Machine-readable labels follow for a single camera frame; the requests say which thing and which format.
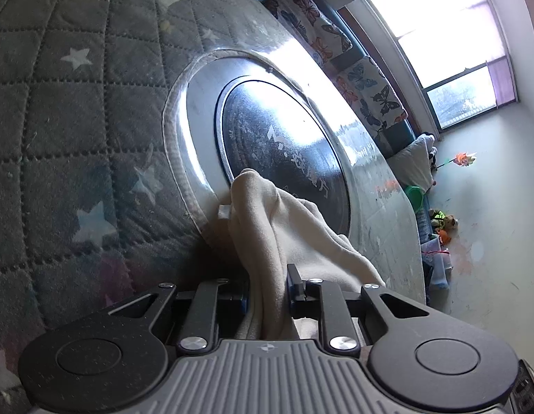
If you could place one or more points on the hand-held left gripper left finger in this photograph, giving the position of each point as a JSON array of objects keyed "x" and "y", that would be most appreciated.
[{"x": 239, "y": 296}]

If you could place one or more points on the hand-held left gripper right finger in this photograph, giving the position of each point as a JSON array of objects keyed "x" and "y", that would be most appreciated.
[{"x": 292, "y": 293}]

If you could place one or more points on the cream knit garment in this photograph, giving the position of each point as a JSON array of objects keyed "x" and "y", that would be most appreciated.
[{"x": 275, "y": 233}]

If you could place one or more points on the clear plastic storage box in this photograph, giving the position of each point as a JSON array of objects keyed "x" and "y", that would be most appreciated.
[{"x": 437, "y": 263}]

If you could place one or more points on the green plastic basket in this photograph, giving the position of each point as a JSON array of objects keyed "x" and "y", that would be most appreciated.
[{"x": 414, "y": 198}]

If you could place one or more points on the round black induction cooktop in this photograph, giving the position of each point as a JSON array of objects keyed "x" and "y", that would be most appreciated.
[{"x": 271, "y": 138}]

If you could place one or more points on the orange plush toy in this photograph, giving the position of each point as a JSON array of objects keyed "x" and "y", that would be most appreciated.
[{"x": 443, "y": 236}]

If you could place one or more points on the plush bear with green vest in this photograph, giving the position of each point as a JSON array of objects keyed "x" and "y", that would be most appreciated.
[{"x": 441, "y": 220}]

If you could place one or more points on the grey cushion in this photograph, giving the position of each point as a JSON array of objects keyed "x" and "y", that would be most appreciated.
[{"x": 411, "y": 164}]

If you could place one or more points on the black and white plush toy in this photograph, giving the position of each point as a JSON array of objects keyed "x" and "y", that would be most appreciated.
[{"x": 430, "y": 149}]

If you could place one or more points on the butterfly print cushion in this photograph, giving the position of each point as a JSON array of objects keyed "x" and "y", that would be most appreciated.
[
  {"x": 372, "y": 92},
  {"x": 310, "y": 21}
]

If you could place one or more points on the colourful pinwheel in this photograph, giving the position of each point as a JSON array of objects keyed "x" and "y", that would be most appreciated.
[{"x": 463, "y": 159}]

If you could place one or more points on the window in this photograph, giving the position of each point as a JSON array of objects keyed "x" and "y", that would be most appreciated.
[{"x": 443, "y": 21}]

